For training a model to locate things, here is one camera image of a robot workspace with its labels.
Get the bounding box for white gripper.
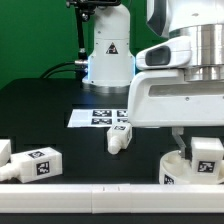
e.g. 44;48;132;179
128;69;224;158

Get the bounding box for paper sheet with tags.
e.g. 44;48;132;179
67;109;128;128

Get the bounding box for white U-shaped obstacle fence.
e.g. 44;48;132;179
0;138;224;215

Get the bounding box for black cables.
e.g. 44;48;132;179
40;61;88;80

